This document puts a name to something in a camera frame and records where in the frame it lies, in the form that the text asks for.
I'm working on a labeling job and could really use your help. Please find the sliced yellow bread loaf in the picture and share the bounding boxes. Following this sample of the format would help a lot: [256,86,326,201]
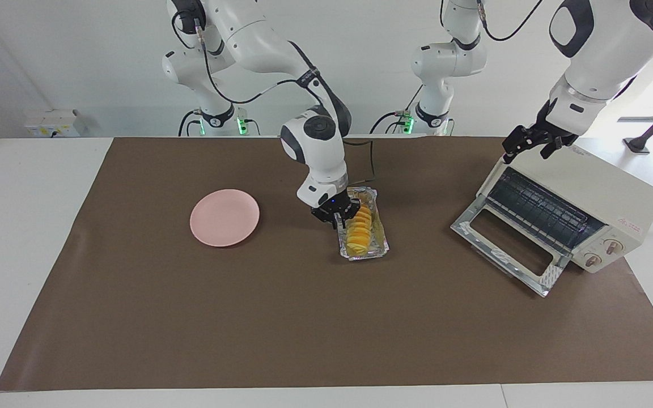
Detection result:
[344,193,374,256]

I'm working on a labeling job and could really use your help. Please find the aluminium foil tray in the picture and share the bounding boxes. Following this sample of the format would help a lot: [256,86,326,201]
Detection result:
[336,186,390,262]

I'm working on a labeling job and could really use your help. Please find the cream toaster oven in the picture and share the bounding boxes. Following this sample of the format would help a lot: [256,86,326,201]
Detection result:
[476,143,653,274]

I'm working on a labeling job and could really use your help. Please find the glass oven door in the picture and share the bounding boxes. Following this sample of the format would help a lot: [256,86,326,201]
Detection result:
[450,205,571,299]

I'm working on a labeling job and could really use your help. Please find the brown table mat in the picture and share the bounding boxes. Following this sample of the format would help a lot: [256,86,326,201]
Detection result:
[0,136,653,392]

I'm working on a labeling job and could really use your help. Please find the pink round plate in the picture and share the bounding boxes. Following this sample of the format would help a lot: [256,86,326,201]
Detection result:
[189,189,261,248]

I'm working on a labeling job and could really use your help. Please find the oven wire rack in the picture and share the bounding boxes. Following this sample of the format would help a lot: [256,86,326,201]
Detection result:
[486,168,606,250]

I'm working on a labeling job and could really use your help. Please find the black base cable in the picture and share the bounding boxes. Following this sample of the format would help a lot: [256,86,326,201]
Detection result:
[368,84,425,135]
[177,109,203,137]

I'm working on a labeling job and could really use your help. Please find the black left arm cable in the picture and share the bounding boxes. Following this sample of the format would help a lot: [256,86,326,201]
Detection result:
[476,0,546,43]

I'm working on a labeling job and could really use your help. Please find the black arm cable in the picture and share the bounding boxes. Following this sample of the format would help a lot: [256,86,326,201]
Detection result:
[171,8,378,185]
[476,0,546,43]

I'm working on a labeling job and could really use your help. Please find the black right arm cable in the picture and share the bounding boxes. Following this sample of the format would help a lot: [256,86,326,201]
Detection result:
[171,8,378,185]

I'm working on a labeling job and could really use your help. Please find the white wall socket box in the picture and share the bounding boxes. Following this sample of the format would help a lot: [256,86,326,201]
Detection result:
[24,109,87,138]

